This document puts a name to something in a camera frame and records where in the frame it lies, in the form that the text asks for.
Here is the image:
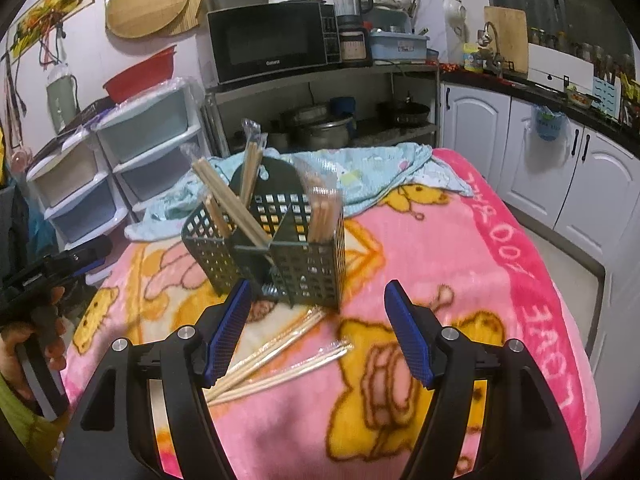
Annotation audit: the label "wall poster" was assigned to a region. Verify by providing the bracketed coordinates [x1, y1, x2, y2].
[7, 0, 99, 64]

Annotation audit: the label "person's left hand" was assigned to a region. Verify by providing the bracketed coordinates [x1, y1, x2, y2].
[0, 286, 69, 402]

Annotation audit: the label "white box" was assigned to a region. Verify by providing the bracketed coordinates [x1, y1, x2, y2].
[527, 42, 597, 92]

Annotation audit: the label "dark green utensil holder basket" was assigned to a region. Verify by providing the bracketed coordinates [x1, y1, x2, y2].
[181, 156, 347, 310]

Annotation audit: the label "metal kitchen shelf rack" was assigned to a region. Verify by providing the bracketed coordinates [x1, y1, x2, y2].
[201, 61, 442, 159]

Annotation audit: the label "blue slotted rack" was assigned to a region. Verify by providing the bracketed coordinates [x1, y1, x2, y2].
[592, 64, 624, 122]

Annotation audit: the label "white kitchen cabinets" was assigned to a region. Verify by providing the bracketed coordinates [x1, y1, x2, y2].
[438, 77, 640, 287]

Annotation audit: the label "oval bamboo tray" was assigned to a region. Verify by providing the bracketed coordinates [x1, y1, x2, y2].
[105, 0, 192, 39]

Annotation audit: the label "steel cooking pot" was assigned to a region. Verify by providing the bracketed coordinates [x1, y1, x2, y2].
[291, 104, 357, 152]

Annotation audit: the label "pink printed blanket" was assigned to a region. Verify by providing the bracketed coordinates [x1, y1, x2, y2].
[60, 147, 602, 480]

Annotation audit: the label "metal faucet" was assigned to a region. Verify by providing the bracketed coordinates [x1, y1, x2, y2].
[474, 21, 517, 79]

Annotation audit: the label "blue dish rack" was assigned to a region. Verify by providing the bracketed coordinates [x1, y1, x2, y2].
[368, 26, 432, 67]

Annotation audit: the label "wooden cutting board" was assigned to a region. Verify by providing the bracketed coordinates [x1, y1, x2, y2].
[482, 6, 530, 77]

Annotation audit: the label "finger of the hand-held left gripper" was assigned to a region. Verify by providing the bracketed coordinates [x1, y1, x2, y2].
[65, 235, 113, 277]

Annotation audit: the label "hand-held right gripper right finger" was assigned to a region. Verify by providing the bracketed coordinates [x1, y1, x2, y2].
[384, 281, 583, 480]

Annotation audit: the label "row of spice jars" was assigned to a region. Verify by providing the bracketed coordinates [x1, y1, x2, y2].
[528, 25, 637, 78]

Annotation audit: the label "red plastic basin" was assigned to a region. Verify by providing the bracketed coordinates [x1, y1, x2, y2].
[102, 45, 179, 104]

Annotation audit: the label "black microwave oven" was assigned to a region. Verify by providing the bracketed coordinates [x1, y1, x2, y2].
[206, 1, 344, 87]

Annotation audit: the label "teal plastic drawer unit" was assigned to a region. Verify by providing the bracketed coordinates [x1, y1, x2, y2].
[94, 79, 207, 217]

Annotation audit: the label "blue hanging bag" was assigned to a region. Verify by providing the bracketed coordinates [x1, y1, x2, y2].
[529, 104, 572, 144]

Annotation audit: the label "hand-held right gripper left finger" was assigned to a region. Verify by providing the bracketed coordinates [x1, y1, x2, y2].
[54, 279, 251, 480]

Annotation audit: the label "white plastic drawer unit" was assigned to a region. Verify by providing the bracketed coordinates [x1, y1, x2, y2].
[25, 129, 129, 262]

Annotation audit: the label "black wok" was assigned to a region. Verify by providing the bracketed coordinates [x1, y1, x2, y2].
[376, 99, 432, 129]

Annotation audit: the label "light blue towel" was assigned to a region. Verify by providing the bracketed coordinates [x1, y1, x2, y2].
[125, 141, 474, 242]

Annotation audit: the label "person's left forearm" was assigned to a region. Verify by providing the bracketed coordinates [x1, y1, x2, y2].
[0, 375, 66, 480]

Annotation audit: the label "green hanging bottle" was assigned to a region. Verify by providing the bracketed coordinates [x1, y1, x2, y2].
[45, 61, 82, 132]

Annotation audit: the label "blender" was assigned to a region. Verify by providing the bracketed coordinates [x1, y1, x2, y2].
[326, 0, 376, 62]

